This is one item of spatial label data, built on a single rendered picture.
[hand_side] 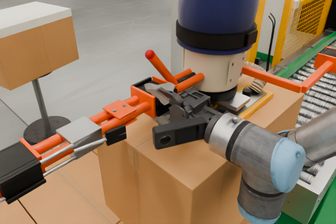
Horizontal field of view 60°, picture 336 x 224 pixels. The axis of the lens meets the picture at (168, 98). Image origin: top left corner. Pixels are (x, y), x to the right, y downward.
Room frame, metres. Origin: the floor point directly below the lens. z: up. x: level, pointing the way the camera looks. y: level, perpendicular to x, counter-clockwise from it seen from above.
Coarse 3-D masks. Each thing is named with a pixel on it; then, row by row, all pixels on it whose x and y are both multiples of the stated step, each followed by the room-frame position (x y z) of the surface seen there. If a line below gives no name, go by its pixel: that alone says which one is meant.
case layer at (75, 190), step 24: (48, 168) 1.02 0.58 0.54; (72, 168) 1.02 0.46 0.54; (96, 168) 1.02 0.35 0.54; (48, 192) 0.88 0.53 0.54; (72, 192) 0.88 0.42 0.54; (96, 192) 0.88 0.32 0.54; (0, 216) 0.76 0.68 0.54; (24, 216) 0.76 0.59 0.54; (48, 216) 0.76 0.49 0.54; (72, 216) 0.76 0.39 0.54; (96, 216) 0.76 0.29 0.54
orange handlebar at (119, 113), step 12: (180, 72) 0.74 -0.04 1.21; (252, 72) 0.75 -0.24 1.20; (264, 72) 0.74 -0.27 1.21; (324, 72) 0.76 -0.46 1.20; (180, 84) 0.67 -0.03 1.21; (192, 84) 0.69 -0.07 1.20; (276, 84) 0.70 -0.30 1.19; (288, 84) 0.68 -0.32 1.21; (300, 84) 0.67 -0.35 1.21; (312, 84) 0.69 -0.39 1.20; (132, 96) 0.60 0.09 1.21; (108, 108) 0.55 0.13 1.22; (120, 108) 0.55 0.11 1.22; (132, 108) 0.55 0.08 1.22; (144, 108) 0.56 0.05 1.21; (96, 120) 0.51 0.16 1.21; (108, 120) 0.51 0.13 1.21; (120, 120) 0.51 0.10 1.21; (132, 120) 0.54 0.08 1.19; (36, 144) 0.43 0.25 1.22; (48, 144) 0.43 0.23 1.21; (60, 156) 0.40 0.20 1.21
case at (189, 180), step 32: (288, 96) 0.84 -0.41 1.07; (128, 128) 0.66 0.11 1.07; (288, 128) 0.81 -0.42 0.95; (128, 160) 0.60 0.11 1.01; (160, 160) 0.53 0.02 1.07; (192, 160) 0.53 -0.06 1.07; (224, 160) 0.53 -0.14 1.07; (128, 192) 0.60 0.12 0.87; (160, 192) 0.51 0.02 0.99; (192, 192) 0.44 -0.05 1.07; (224, 192) 0.54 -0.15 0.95
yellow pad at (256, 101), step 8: (240, 88) 0.86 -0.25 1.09; (248, 88) 0.85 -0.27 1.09; (256, 96) 0.80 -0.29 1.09; (264, 96) 0.81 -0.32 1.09; (272, 96) 0.83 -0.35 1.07; (216, 104) 0.76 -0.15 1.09; (248, 104) 0.75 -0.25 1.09; (256, 104) 0.76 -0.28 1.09; (232, 112) 0.71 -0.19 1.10; (240, 112) 0.71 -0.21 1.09; (248, 112) 0.72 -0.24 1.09
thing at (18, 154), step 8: (16, 144) 0.41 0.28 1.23; (24, 144) 0.41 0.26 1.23; (0, 152) 0.39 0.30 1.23; (8, 152) 0.39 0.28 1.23; (16, 152) 0.39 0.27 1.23; (24, 152) 0.39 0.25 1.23; (32, 152) 0.39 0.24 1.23; (0, 160) 0.37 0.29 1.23; (8, 160) 0.37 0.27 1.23; (16, 160) 0.37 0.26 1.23; (24, 160) 0.37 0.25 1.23; (32, 160) 0.37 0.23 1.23; (0, 168) 0.35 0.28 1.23; (8, 168) 0.35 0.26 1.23; (16, 168) 0.35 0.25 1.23; (0, 176) 0.33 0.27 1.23; (0, 192) 0.32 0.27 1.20
